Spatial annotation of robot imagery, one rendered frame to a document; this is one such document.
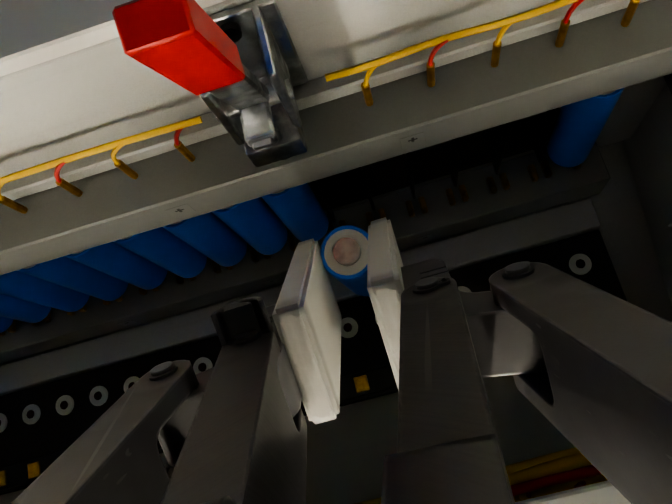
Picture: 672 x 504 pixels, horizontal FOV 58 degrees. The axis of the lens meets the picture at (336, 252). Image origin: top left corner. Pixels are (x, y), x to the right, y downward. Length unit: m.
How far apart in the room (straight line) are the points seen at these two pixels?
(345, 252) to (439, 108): 0.05
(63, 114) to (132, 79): 0.03
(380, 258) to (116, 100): 0.09
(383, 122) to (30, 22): 0.10
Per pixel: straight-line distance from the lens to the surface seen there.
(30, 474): 0.39
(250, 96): 0.16
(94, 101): 0.20
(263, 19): 0.17
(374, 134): 0.20
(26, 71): 0.19
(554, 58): 0.21
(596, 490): 0.18
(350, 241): 0.20
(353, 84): 0.20
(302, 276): 0.16
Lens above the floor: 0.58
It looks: 1 degrees down
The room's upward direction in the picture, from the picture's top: 164 degrees clockwise
